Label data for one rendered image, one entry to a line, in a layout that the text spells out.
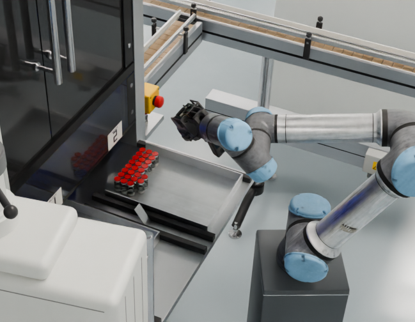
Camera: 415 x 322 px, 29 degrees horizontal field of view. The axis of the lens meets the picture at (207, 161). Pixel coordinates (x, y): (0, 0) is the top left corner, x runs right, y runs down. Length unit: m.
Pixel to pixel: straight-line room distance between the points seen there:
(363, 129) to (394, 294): 1.51
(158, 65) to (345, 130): 1.06
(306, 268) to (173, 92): 2.41
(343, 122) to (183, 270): 0.60
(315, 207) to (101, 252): 1.00
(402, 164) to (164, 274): 0.73
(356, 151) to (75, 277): 2.12
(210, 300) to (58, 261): 2.01
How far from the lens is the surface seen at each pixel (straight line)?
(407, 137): 1.98
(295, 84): 3.95
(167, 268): 2.24
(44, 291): 1.32
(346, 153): 3.32
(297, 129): 2.05
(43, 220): 1.38
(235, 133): 1.90
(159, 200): 2.43
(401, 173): 1.93
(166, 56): 2.97
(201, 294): 3.34
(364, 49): 3.05
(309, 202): 2.26
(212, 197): 2.44
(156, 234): 2.28
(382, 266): 3.56
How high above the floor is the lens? 2.53
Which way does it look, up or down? 40 degrees down
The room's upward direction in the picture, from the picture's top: 3 degrees clockwise
